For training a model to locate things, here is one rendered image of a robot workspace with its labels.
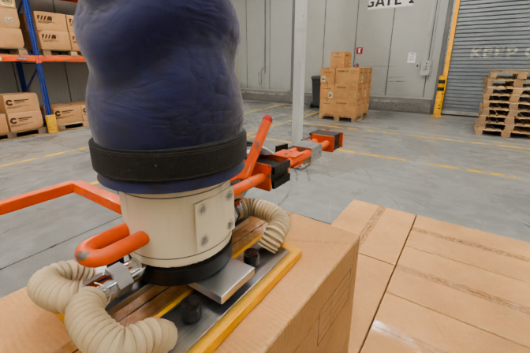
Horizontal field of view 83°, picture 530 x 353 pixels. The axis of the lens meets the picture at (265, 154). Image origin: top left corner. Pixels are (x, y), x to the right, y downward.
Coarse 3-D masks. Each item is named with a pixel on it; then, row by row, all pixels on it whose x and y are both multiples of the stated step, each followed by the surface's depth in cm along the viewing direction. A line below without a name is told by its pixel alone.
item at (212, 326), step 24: (264, 264) 53; (288, 264) 54; (192, 288) 48; (240, 288) 47; (264, 288) 48; (168, 312) 43; (192, 312) 40; (216, 312) 43; (240, 312) 44; (192, 336) 39; (216, 336) 40
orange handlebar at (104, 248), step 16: (256, 176) 63; (32, 192) 54; (48, 192) 56; (64, 192) 58; (80, 192) 58; (96, 192) 55; (240, 192) 58; (0, 208) 50; (16, 208) 52; (112, 208) 52; (96, 240) 40; (112, 240) 42; (128, 240) 40; (144, 240) 41; (80, 256) 37; (96, 256) 37; (112, 256) 38
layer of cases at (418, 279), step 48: (384, 240) 160; (432, 240) 160; (480, 240) 160; (384, 288) 126; (432, 288) 126; (480, 288) 126; (528, 288) 126; (384, 336) 104; (432, 336) 104; (480, 336) 104; (528, 336) 104
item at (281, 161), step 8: (264, 160) 71; (272, 160) 71; (280, 160) 71; (288, 160) 68; (256, 168) 65; (264, 168) 64; (272, 168) 64; (280, 168) 66; (288, 168) 70; (272, 176) 65; (280, 176) 68; (288, 176) 69; (264, 184) 65; (272, 184) 65; (280, 184) 67
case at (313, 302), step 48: (240, 240) 64; (288, 240) 64; (336, 240) 64; (288, 288) 51; (336, 288) 59; (0, 336) 42; (48, 336) 42; (240, 336) 42; (288, 336) 45; (336, 336) 65
